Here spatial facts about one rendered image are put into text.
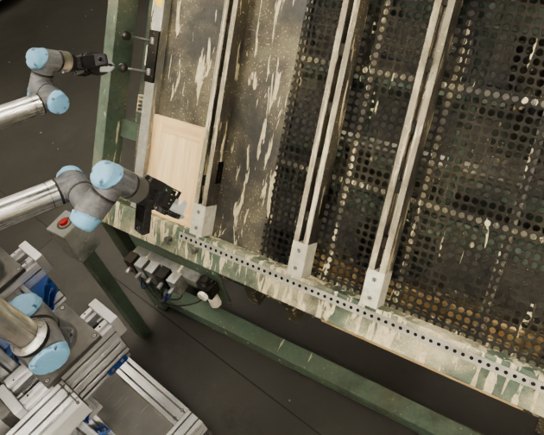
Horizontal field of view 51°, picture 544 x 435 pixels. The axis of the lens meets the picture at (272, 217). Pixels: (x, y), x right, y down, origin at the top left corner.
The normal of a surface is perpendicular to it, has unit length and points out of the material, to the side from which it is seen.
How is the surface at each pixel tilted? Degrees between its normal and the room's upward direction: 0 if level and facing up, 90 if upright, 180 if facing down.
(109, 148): 90
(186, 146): 51
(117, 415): 0
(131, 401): 0
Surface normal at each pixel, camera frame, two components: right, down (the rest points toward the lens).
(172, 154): -0.54, 0.14
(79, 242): 0.83, 0.29
